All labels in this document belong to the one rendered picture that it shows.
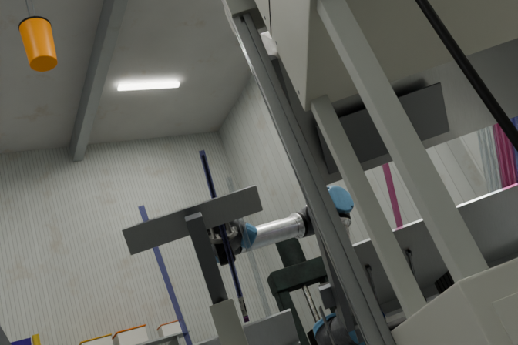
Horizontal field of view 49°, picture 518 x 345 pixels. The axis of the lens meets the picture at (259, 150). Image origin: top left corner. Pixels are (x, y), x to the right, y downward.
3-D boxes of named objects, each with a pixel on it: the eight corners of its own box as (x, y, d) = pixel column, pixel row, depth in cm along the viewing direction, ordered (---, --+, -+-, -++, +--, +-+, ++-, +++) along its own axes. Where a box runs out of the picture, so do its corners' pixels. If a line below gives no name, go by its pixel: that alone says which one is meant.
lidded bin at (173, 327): (180, 336, 1042) (176, 323, 1051) (185, 330, 1016) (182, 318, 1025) (159, 342, 1022) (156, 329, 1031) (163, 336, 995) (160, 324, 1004)
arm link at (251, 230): (247, 237, 188) (217, 223, 186) (261, 223, 180) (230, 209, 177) (240, 258, 183) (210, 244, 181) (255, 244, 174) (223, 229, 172)
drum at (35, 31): (25, 74, 708) (17, 35, 732) (58, 73, 728) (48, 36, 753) (28, 54, 678) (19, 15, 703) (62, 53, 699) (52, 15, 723)
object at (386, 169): (410, 279, 147) (408, 276, 148) (415, 277, 147) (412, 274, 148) (367, 97, 130) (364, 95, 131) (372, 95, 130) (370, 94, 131)
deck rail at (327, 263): (348, 333, 142) (340, 318, 147) (355, 329, 142) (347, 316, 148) (268, 61, 118) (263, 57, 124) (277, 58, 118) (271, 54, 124)
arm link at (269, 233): (310, 210, 220) (200, 241, 192) (324, 197, 212) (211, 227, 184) (324, 237, 216) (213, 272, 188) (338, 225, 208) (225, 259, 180)
